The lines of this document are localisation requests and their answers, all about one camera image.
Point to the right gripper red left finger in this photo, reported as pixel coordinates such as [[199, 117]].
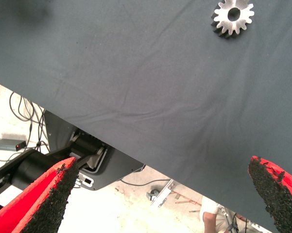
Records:
[[26, 206]]

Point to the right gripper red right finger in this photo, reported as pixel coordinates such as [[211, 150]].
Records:
[[277, 194]]

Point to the larger steel gear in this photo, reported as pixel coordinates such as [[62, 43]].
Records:
[[245, 20]]

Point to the black robot base housing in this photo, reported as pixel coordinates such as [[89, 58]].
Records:
[[119, 167]]

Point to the grey box with red light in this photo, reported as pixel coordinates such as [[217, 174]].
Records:
[[5, 145]]

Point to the person in white shirt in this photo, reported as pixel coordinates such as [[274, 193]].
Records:
[[210, 218]]

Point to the grey caster wheel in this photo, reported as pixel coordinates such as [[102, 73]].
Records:
[[152, 194]]

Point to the dark grey table cloth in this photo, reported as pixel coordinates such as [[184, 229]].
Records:
[[136, 72]]

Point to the black frame tube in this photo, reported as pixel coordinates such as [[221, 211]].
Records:
[[31, 165]]

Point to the aluminium bracket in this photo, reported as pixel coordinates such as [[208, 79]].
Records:
[[161, 196]]

